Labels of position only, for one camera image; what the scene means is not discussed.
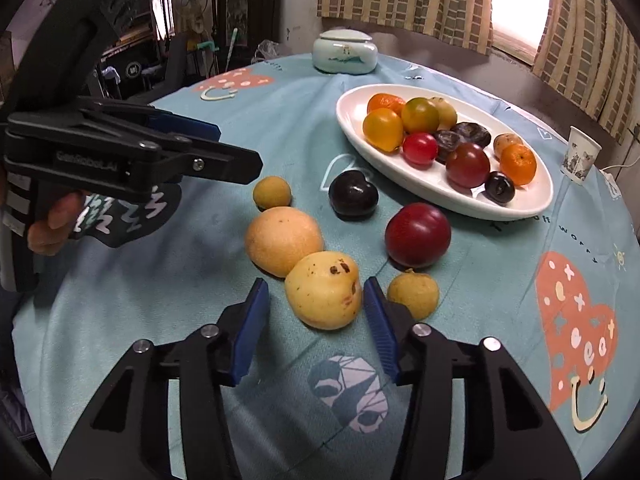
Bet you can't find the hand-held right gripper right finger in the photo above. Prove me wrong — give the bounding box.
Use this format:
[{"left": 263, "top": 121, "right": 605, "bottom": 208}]
[{"left": 363, "top": 276, "right": 589, "bottom": 480}]

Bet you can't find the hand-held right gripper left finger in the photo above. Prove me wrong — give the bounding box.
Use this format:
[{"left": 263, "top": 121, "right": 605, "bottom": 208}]
[{"left": 50, "top": 277, "right": 271, "bottom": 480}]

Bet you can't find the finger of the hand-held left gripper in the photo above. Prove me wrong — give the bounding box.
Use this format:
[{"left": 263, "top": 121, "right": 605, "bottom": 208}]
[
  {"left": 77, "top": 96, "right": 222, "bottom": 143},
  {"left": 149, "top": 132, "right": 264, "bottom": 186}
]

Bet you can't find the spotted yellow pear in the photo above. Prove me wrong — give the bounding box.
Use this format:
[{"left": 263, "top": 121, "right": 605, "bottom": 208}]
[{"left": 284, "top": 251, "right": 363, "bottom": 331}]

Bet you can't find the white oval plate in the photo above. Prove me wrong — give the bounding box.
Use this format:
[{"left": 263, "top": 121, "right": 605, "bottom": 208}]
[{"left": 336, "top": 84, "right": 554, "bottom": 221}]

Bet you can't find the pale yellow fruit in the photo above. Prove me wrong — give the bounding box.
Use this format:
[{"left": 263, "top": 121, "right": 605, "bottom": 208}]
[{"left": 430, "top": 96, "right": 458, "bottom": 131}]

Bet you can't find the person's left hand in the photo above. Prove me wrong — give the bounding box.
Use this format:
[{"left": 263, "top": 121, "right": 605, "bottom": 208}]
[{"left": 27, "top": 191, "right": 88, "bottom": 257}]

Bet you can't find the small tan round fruit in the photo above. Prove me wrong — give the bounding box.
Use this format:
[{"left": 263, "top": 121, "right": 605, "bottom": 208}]
[
  {"left": 387, "top": 269, "right": 440, "bottom": 321},
  {"left": 252, "top": 176, "right": 292, "bottom": 211}
]

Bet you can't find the brown speckled round fruit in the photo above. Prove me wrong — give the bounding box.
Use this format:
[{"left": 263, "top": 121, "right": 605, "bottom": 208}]
[{"left": 244, "top": 206, "right": 325, "bottom": 278}]

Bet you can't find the red plum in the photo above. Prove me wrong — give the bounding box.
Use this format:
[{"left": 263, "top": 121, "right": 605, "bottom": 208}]
[{"left": 384, "top": 202, "right": 452, "bottom": 269}]

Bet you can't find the electric fan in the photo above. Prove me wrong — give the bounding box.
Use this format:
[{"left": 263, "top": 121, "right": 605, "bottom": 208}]
[{"left": 172, "top": 0, "right": 211, "bottom": 36}]

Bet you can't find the dark wooden cabinet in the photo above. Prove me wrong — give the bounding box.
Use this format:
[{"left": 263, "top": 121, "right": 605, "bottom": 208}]
[{"left": 215, "top": 0, "right": 286, "bottom": 61}]

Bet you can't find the white lidded ceramic jar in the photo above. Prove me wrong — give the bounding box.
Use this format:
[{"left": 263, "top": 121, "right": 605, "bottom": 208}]
[{"left": 312, "top": 29, "right": 379, "bottom": 75}]

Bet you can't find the dark red tomato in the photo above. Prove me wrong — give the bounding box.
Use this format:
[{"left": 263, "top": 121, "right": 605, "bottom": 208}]
[{"left": 445, "top": 142, "right": 491, "bottom": 190}]

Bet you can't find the striped beige curtain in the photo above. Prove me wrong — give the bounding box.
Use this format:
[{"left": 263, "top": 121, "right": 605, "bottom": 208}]
[
  {"left": 317, "top": 0, "right": 501, "bottom": 56},
  {"left": 531, "top": 0, "right": 640, "bottom": 143}
]

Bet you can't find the printed paper cup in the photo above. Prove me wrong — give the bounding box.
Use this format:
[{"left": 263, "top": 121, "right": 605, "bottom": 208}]
[{"left": 560, "top": 126, "right": 603, "bottom": 187}]

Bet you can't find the bright window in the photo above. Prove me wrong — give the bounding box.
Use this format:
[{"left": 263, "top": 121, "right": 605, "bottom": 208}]
[{"left": 490, "top": 0, "right": 556, "bottom": 66}]

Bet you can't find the white cable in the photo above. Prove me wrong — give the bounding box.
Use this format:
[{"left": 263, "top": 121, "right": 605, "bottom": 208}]
[{"left": 597, "top": 152, "right": 640, "bottom": 173}]

